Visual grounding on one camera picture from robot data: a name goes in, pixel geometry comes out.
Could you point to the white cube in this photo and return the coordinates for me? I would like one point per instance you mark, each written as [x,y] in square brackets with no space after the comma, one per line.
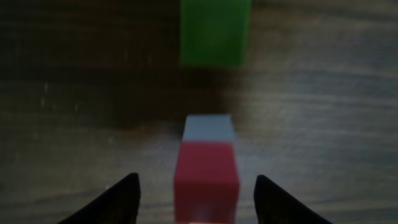
[208,128]

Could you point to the green cube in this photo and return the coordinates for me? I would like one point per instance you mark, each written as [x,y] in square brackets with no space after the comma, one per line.
[214,31]

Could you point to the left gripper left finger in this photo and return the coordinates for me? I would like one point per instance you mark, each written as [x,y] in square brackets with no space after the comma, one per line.
[118,202]

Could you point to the red cube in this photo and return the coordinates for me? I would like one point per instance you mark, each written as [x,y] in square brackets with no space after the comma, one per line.
[206,177]

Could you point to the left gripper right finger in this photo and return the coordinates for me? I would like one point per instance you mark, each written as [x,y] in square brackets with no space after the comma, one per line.
[276,205]

